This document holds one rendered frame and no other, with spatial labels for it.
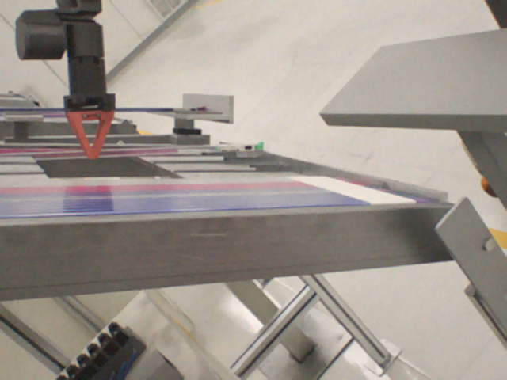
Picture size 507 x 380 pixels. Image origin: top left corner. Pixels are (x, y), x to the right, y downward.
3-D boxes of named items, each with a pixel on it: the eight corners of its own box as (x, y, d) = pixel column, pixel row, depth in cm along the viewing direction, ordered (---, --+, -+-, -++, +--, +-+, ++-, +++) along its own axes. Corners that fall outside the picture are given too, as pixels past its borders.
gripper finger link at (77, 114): (73, 161, 93) (69, 98, 91) (66, 157, 99) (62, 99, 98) (118, 157, 95) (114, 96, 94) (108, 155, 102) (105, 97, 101)
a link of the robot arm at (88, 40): (108, 17, 93) (94, 22, 98) (63, 16, 89) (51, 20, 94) (111, 63, 94) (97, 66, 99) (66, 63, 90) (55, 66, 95)
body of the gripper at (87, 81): (72, 107, 90) (69, 55, 89) (63, 107, 99) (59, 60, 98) (116, 105, 92) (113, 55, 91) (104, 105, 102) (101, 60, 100)
